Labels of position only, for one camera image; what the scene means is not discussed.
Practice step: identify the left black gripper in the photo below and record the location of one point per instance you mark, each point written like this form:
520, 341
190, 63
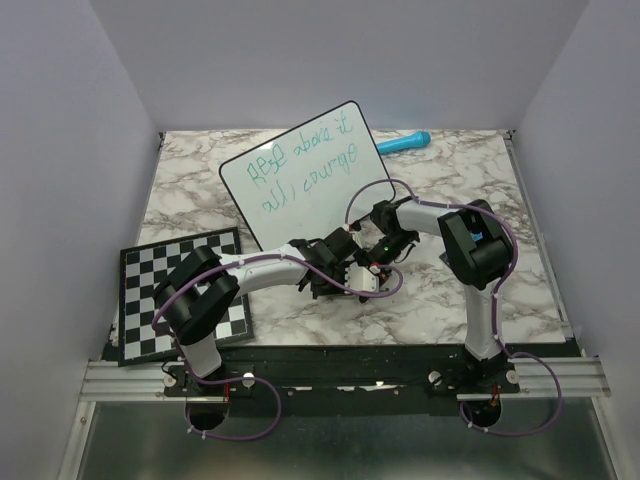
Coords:
319, 292

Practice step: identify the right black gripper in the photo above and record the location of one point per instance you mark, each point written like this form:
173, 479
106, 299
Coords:
364, 258

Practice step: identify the black framed whiteboard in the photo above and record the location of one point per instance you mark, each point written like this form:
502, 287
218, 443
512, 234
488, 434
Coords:
309, 180

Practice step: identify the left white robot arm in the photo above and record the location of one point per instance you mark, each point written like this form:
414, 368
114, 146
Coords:
197, 294

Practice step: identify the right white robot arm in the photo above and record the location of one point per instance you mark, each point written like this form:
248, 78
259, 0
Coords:
480, 254

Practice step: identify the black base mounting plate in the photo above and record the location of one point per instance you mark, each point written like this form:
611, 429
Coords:
340, 381

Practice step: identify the blue lego brick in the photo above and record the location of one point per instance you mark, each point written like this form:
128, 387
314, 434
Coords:
477, 237

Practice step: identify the blue toy microphone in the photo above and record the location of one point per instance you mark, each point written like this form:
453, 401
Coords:
417, 140

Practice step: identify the black white checkerboard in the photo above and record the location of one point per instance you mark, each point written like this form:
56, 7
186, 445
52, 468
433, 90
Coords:
142, 268

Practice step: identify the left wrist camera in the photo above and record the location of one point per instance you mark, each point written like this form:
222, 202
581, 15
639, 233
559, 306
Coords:
359, 278

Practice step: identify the aluminium extrusion rail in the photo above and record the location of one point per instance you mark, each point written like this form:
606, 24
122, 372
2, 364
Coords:
107, 382

